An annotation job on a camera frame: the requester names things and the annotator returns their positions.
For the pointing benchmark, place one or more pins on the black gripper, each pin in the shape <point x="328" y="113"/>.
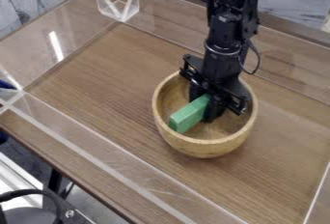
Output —
<point x="213" y="75"/>

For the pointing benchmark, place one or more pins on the green rectangular block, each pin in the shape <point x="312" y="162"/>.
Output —
<point x="184" y="118"/>

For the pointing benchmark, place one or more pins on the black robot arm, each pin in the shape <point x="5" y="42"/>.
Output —
<point x="232" y="23"/>

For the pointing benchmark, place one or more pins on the brown wooden bowl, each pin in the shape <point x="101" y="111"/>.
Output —
<point x="205" y="140"/>

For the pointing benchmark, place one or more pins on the black table leg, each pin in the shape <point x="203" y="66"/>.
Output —
<point x="54" y="181"/>

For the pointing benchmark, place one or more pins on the blue object at left edge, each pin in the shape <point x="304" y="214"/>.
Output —
<point x="5" y="85"/>

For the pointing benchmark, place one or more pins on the clear acrylic corner bracket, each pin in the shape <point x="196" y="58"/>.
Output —
<point x="119" y="10"/>

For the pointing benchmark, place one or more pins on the grey metal base plate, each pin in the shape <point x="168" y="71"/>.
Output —
<point x="32" y="215"/>

